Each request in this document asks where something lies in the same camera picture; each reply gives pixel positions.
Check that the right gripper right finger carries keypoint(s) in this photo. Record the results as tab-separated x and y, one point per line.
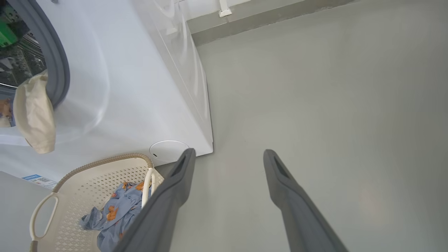
301	217

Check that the cream laundry basket brown rim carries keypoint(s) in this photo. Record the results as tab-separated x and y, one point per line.
77	196

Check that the white washing machine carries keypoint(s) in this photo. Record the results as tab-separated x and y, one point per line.
133	87

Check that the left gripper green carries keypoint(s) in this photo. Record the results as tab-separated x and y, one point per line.
7	35

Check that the round white filter cover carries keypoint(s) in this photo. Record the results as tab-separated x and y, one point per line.
166	150

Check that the blue bear-print garment cream lining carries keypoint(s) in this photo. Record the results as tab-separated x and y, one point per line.
35	112

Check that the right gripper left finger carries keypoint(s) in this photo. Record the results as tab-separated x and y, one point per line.
164	210

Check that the blue energy label sticker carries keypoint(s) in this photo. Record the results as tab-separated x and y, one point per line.
38	181

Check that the white wall bracket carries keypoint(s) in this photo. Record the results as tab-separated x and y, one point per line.
224	10

